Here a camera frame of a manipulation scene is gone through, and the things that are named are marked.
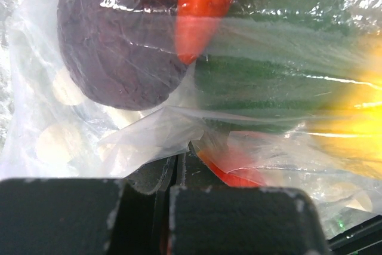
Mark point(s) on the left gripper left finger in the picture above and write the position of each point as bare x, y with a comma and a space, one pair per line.
154, 176

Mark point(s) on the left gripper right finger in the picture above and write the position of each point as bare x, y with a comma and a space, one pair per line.
191, 171

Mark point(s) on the clear zip top bag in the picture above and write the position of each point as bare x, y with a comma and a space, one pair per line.
58, 132

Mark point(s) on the fake purple beet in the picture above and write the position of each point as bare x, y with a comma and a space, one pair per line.
120, 53

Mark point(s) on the fake yellow pear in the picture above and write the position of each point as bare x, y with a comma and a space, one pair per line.
349, 127

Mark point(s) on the fake orange carrot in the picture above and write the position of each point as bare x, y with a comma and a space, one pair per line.
195, 25

